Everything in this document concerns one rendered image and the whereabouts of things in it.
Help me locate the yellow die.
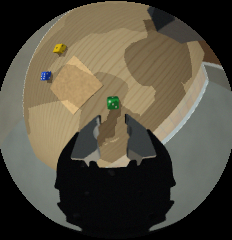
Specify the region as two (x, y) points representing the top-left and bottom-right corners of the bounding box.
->
(53, 44), (66, 54)

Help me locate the green die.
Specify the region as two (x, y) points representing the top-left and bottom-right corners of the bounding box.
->
(107, 96), (119, 110)

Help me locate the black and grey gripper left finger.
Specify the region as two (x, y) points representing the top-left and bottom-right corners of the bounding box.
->
(54, 115), (101, 190)

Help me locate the blue die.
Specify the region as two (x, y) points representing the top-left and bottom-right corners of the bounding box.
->
(41, 71), (51, 80)

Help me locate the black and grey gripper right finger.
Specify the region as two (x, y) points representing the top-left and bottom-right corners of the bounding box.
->
(125, 114), (176, 187)

